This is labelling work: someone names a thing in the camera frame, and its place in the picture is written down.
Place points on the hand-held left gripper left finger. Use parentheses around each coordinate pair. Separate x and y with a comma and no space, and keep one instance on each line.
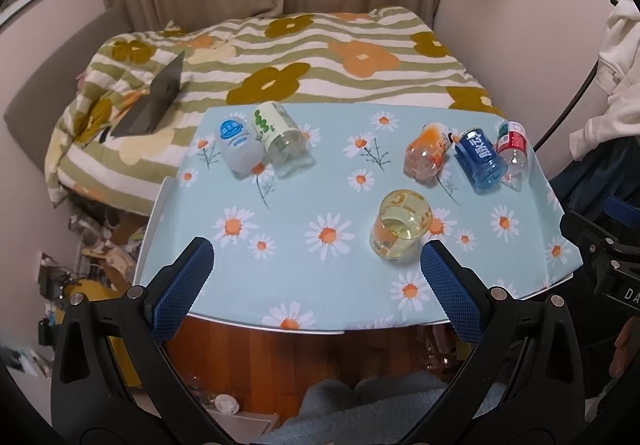
(182,285)

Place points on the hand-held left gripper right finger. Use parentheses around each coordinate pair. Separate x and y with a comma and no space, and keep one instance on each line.
(450,295)

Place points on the yellow transparent cup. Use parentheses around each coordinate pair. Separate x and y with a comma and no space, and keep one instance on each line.
(400,225)

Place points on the person's right hand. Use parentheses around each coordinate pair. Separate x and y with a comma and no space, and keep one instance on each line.
(624,347)

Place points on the dark blue clothing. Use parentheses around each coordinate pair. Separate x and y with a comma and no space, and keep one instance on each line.
(600,175)

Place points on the pile of floor clutter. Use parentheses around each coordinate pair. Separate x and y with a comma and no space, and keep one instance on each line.
(100,240)

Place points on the blue plastic bottle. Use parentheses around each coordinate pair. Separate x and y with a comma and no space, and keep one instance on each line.
(480,160)

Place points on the orange plastic bottle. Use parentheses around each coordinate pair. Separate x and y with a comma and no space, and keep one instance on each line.
(427,155)

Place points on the clear bottle red green label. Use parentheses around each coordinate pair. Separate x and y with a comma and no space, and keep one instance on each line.
(511,145)

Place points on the blue grey fleece trousers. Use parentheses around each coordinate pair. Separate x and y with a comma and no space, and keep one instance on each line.
(350,410)

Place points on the white bottle with blue label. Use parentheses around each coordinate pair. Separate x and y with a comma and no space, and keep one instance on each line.
(237,142)

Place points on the flat white box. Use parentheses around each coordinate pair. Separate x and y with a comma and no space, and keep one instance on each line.
(250,425)

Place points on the light blue daisy tablecloth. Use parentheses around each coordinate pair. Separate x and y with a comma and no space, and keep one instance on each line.
(325,175)

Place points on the clear bottle with green label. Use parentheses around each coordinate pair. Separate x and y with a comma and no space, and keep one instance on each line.
(282,140)

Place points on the dark grey laptop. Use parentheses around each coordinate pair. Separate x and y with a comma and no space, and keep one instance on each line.
(150,105)

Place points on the white hooded garment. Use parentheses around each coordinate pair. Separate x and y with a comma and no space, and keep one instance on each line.
(620,55)

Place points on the striped flower blanket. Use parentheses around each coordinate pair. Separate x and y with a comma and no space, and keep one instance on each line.
(350,85)

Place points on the grey bed headboard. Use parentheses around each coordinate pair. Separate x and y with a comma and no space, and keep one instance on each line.
(40,90)

